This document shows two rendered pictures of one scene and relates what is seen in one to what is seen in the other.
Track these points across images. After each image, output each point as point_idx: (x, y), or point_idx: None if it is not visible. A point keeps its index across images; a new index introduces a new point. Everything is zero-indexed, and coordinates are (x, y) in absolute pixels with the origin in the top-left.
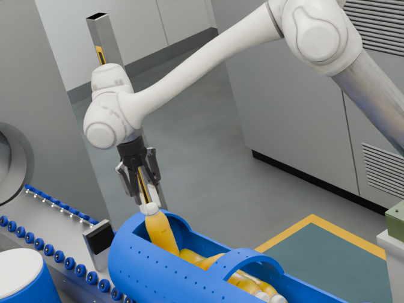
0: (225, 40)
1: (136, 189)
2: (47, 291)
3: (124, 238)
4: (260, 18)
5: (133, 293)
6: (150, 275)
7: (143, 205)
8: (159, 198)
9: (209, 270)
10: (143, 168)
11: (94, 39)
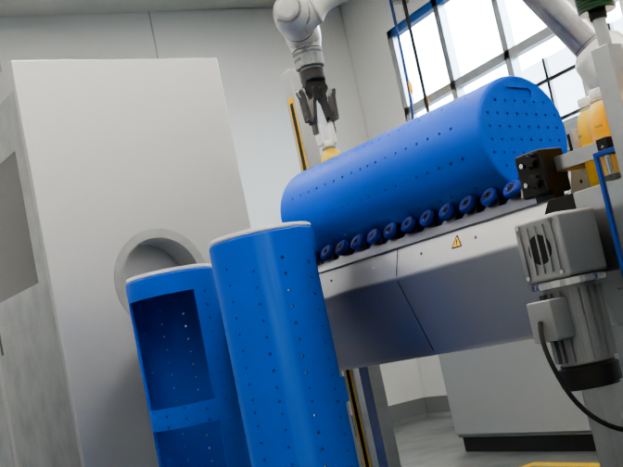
0: None
1: (314, 115)
2: (212, 289)
3: (298, 175)
4: None
5: (303, 212)
6: (322, 174)
7: (320, 134)
8: None
9: (377, 135)
10: (323, 101)
11: (287, 93)
